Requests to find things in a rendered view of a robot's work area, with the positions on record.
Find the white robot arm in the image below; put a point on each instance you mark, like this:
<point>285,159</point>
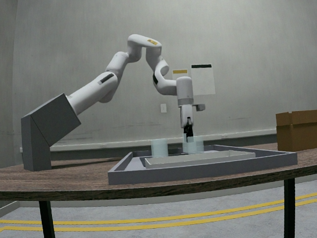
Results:
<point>103,88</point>

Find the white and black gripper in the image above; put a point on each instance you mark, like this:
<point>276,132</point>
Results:
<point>186,119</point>

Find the brown cardboard box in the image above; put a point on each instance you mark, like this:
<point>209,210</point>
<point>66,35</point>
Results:
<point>296,131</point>

